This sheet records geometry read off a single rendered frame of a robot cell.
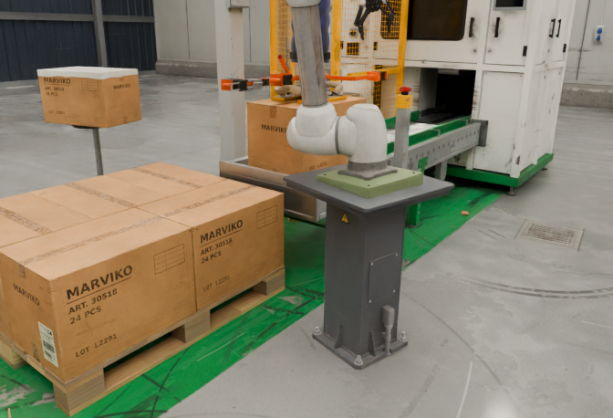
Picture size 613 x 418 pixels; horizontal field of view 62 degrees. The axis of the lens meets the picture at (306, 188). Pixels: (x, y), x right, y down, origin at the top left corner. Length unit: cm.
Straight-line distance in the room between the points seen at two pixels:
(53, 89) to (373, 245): 299
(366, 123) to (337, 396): 104
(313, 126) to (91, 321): 108
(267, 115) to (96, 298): 131
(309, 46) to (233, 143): 207
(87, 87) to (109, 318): 237
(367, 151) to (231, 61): 202
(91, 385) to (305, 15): 155
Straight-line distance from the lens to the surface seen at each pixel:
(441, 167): 408
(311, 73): 195
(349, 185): 192
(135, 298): 210
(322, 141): 200
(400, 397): 212
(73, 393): 212
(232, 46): 380
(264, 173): 273
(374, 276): 211
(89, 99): 411
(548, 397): 230
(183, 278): 223
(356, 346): 224
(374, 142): 197
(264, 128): 278
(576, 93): 1086
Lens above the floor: 134
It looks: 17 degrees down
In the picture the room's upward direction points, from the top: 1 degrees clockwise
